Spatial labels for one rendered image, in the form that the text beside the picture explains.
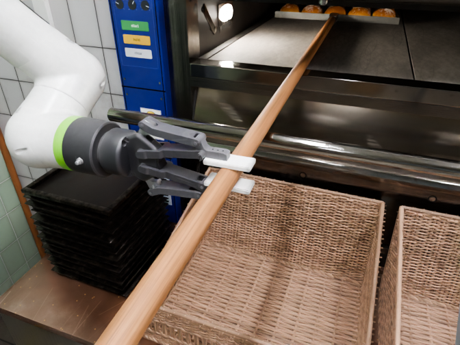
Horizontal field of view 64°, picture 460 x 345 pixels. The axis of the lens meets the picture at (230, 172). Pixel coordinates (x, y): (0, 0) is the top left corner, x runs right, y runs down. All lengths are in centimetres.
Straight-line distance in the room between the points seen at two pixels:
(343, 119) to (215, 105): 38
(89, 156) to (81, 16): 76
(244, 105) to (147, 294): 84
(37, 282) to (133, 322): 101
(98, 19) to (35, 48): 58
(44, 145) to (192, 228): 32
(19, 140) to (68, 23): 72
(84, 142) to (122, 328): 33
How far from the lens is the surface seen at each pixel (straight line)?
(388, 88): 102
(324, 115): 108
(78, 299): 124
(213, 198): 46
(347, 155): 68
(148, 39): 114
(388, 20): 185
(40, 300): 128
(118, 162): 58
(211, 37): 127
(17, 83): 160
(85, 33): 130
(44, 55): 70
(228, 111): 114
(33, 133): 66
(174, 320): 97
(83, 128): 61
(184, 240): 40
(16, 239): 201
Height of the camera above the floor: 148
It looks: 32 degrees down
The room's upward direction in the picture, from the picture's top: straight up
